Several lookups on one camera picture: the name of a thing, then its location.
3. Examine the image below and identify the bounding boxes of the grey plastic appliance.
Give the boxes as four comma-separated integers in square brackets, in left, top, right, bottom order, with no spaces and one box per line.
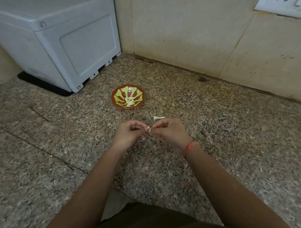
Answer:
[0,0,122,93]

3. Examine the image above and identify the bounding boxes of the white paper sheet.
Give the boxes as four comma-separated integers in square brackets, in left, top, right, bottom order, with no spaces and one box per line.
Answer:
[253,0,301,19]

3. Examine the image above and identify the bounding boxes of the person's right forearm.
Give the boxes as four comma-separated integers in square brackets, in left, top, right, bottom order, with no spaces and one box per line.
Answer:
[185,145,292,228]

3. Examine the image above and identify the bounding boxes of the dark brown trousers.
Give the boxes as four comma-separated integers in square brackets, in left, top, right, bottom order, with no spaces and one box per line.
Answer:
[98,202,226,228]

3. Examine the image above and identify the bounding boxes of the red and green patterned bowl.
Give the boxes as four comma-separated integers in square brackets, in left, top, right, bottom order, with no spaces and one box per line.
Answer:
[111,84,145,109]

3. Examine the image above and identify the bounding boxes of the red thread wristband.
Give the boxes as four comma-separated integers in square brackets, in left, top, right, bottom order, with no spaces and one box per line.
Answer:
[182,141,200,158]

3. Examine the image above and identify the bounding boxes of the person's left forearm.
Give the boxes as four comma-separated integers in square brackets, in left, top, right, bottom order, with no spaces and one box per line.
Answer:
[46,144,125,228]

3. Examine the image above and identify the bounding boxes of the person's left hand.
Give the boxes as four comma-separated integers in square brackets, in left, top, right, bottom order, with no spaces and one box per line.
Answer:
[111,119,148,151]

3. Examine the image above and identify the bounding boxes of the person's right hand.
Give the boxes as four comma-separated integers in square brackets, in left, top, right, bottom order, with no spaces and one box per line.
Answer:
[149,117,192,152]

